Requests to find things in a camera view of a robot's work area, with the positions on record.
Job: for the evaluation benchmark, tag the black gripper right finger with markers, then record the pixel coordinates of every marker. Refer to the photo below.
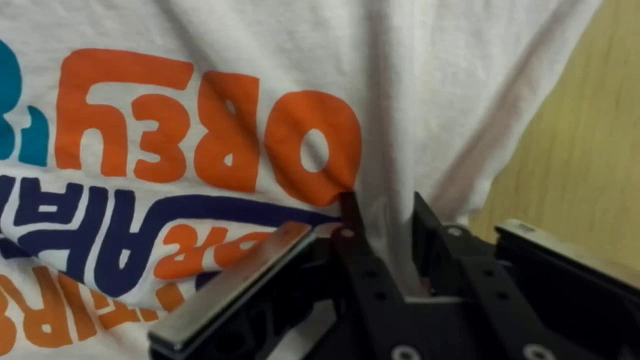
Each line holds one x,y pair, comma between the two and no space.
566,293

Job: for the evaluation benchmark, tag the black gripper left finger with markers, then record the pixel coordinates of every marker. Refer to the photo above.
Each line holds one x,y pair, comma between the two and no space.
232,293

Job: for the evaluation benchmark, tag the light pink printed shirt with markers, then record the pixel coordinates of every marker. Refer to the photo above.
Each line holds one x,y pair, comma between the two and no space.
401,81

